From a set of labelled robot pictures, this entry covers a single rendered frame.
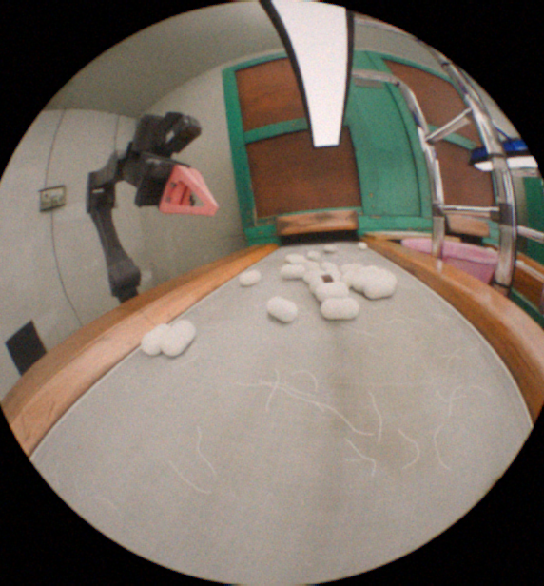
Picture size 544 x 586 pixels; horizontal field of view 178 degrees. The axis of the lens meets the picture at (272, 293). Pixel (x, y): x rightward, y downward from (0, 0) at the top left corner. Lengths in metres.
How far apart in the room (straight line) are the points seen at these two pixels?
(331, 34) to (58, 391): 0.41
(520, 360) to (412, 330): 0.09
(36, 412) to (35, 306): 1.89
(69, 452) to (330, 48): 0.41
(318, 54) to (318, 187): 0.53
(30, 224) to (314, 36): 2.18
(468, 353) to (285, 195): 0.69
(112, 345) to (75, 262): 1.96
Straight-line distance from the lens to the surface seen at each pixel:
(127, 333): 0.20
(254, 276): 0.26
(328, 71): 0.30
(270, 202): 0.73
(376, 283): 0.18
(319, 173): 0.72
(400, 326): 0.15
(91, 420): 0.15
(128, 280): 0.49
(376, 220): 0.71
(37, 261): 2.10
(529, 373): 0.15
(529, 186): 2.94
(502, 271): 0.23
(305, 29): 0.25
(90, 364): 0.19
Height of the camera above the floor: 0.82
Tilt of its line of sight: 21 degrees down
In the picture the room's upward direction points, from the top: 9 degrees counter-clockwise
